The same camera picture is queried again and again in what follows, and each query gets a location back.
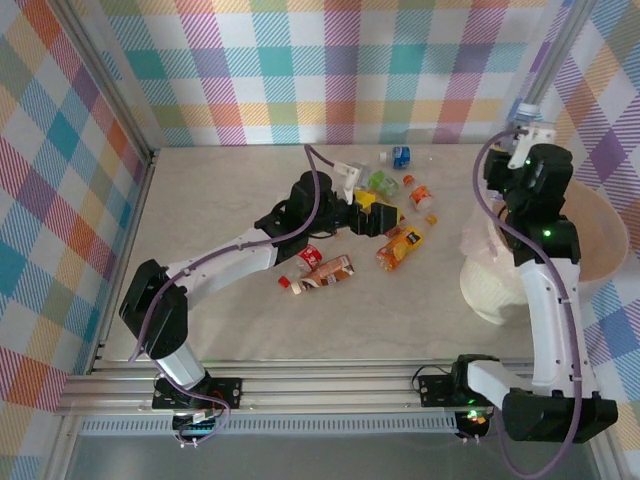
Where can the orange label orange cap bottle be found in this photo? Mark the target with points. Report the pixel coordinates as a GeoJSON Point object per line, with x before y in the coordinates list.
{"type": "Point", "coordinates": [421, 196]}

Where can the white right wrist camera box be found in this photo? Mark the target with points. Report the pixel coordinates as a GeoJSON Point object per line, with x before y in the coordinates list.
{"type": "Point", "coordinates": [535, 134]}

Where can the loose orange bottle cap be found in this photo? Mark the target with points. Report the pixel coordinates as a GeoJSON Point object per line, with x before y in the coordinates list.
{"type": "Point", "coordinates": [431, 219]}

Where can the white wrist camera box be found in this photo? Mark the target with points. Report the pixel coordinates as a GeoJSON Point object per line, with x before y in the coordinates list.
{"type": "Point", "coordinates": [535, 134]}
{"type": "Point", "coordinates": [350, 175]}

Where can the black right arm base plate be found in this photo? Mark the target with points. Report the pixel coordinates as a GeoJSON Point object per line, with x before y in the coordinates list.
{"type": "Point", "coordinates": [432, 390]}

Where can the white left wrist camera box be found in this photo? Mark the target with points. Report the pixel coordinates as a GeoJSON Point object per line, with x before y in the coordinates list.
{"type": "Point", "coordinates": [350, 175]}

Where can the brown label drink bottle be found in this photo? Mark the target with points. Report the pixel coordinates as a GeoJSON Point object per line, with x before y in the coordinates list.
{"type": "Point", "coordinates": [327, 272]}

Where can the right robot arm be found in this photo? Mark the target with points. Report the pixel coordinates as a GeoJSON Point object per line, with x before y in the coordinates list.
{"type": "Point", "coordinates": [555, 325]}

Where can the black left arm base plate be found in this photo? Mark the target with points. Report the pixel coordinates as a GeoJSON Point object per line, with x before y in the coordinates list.
{"type": "Point", "coordinates": [225, 392]}

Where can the white round waste bin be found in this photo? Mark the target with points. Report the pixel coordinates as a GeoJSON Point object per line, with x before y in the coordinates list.
{"type": "Point", "coordinates": [487, 290]}

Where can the aluminium front mounting rail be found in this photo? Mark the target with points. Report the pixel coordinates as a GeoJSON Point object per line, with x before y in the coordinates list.
{"type": "Point", "coordinates": [325, 390]}

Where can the aluminium side rail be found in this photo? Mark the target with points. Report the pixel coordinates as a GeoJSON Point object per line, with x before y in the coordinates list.
{"type": "Point", "coordinates": [129, 235]}

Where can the red label cola bottle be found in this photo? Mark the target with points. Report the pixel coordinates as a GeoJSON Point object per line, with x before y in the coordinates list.
{"type": "Point", "coordinates": [310, 257]}

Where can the aluminium corner post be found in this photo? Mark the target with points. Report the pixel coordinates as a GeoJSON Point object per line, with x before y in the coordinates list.
{"type": "Point", "coordinates": [555, 60]}
{"type": "Point", "coordinates": [110, 90]}

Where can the lime green label bottle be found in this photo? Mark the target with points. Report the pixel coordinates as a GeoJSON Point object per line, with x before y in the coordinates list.
{"type": "Point", "coordinates": [385, 182]}

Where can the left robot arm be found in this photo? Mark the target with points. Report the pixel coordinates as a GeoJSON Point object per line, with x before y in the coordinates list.
{"type": "Point", "coordinates": [220, 265]}

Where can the orange juice bottle black label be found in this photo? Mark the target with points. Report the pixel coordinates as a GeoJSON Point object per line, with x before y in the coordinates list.
{"type": "Point", "coordinates": [400, 247]}

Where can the blue label plastic bottle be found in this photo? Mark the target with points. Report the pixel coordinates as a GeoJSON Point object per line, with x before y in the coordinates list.
{"type": "Point", "coordinates": [401, 156]}

